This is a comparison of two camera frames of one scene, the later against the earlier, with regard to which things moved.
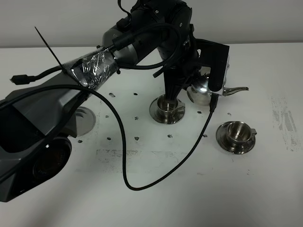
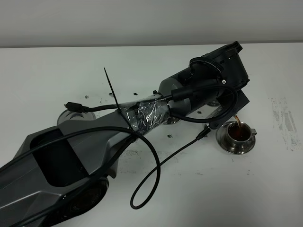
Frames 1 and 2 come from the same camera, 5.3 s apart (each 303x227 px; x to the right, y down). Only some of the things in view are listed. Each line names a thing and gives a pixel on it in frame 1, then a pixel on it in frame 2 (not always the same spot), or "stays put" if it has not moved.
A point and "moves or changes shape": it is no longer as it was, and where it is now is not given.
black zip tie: [80, 85] → [119, 109]
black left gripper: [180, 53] → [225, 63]
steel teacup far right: [240, 131] stays put
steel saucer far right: [230, 147] stays put
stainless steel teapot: [199, 91] moves or changes shape
